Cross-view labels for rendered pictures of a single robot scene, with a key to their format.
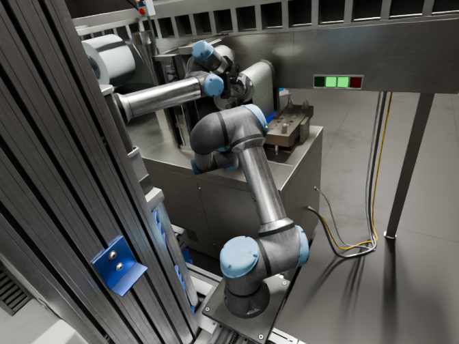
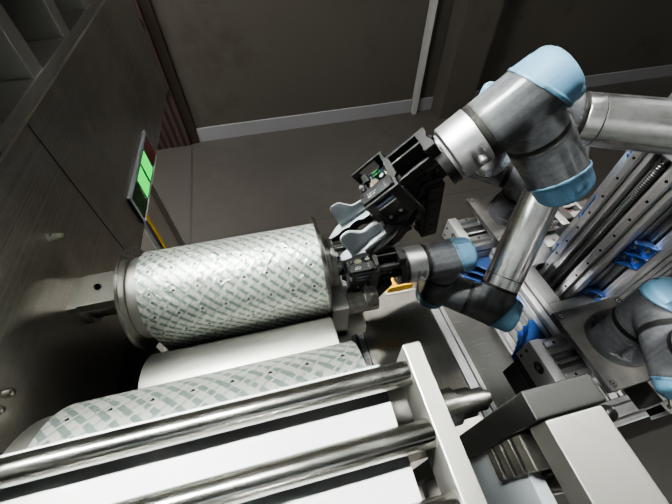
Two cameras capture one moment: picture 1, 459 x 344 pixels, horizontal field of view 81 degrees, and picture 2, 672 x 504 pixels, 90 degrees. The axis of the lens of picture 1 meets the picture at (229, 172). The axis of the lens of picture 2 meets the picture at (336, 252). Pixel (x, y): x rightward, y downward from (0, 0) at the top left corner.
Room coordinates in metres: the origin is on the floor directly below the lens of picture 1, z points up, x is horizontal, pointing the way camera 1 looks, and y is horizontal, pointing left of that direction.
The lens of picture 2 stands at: (1.58, 0.09, 1.66)
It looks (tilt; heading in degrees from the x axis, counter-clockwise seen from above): 51 degrees down; 220
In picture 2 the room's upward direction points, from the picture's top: straight up
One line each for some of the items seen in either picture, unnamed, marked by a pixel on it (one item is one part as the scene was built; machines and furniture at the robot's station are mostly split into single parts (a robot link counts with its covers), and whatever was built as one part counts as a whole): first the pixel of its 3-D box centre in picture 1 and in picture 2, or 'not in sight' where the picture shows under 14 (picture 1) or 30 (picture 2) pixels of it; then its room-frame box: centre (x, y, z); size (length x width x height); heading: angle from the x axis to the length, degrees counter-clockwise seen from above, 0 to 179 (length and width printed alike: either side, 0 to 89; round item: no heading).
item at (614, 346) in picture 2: not in sight; (628, 330); (0.81, 0.42, 0.87); 0.15 x 0.15 x 0.10
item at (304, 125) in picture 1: (305, 129); not in sight; (1.34, -0.46, 0.96); 0.10 x 0.03 x 0.11; 143
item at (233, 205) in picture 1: (160, 177); not in sight; (1.97, 0.59, 0.43); 2.52 x 0.64 x 0.86; 53
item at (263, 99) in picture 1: (263, 105); not in sight; (1.42, -0.25, 1.11); 0.23 x 0.01 x 0.18; 143
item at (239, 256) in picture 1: (242, 263); (528, 174); (0.52, 0.01, 0.98); 0.13 x 0.12 x 0.14; 100
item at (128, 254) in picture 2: (262, 72); (143, 297); (1.56, -0.28, 1.25); 0.15 x 0.01 x 0.15; 53
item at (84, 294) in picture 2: not in sight; (95, 290); (1.60, -0.31, 1.28); 0.06 x 0.05 x 0.02; 143
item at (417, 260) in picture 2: not in sight; (411, 265); (1.17, -0.06, 1.11); 0.08 x 0.05 x 0.08; 53
